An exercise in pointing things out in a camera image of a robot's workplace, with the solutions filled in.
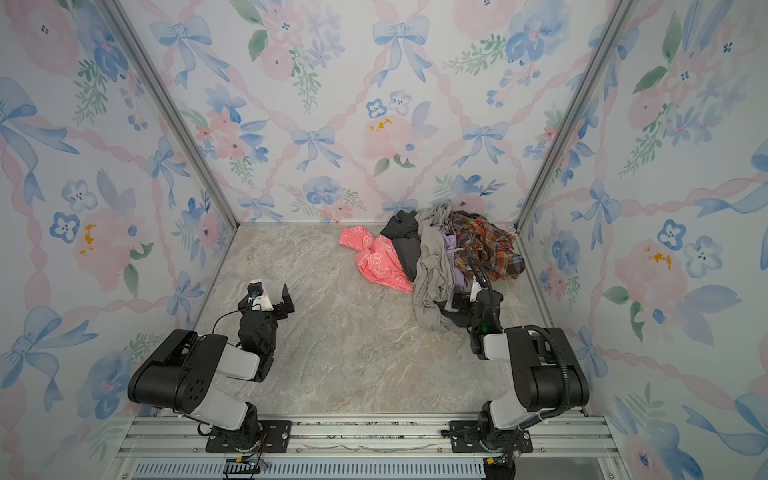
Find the left aluminium corner post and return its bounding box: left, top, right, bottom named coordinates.
left=95, top=0, right=239, bottom=230

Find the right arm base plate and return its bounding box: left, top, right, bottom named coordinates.
left=441, top=420, right=533, bottom=455

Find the lilac purple cloth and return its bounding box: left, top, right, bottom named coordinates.
left=441, top=232, right=467, bottom=291

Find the aluminium corner post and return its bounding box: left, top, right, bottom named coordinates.
left=95, top=0, right=239, bottom=230
left=514, top=0, right=635, bottom=232

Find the pink patterned cloth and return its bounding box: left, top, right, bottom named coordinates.
left=339, top=226, right=413, bottom=293

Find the black cloth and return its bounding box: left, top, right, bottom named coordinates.
left=380, top=211, right=421, bottom=282

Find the grey cloth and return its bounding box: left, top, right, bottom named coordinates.
left=412, top=201, right=455, bottom=332

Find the red plaid cloth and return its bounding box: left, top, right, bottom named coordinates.
left=450, top=211, right=526, bottom=282

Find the aluminium mounting rail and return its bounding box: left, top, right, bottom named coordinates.
left=117, top=410, right=619, bottom=459

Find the perforated metal grille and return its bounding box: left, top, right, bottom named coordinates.
left=123, top=457, right=486, bottom=479

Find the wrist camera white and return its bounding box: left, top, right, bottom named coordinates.
left=469, top=279, right=483, bottom=302
left=246, top=290, right=274, bottom=312

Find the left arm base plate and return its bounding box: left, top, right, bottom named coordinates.
left=205, top=420, right=293, bottom=454

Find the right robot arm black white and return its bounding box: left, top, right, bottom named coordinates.
left=441, top=289, right=589, bottom=455

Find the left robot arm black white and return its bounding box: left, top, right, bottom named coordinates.
left=127, top=281, right=295, bottom=453

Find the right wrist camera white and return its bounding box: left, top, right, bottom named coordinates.
left=469, top=279, right=483, bottom=302

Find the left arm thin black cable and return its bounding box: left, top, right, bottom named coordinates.
left=209, top=308, right=244, bottom=337

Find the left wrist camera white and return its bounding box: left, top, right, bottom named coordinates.
left=246, top=290, right=274, bottom=312

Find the right aluminium corner post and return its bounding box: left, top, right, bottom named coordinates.
left=514, top=0, right=635, bottom=232

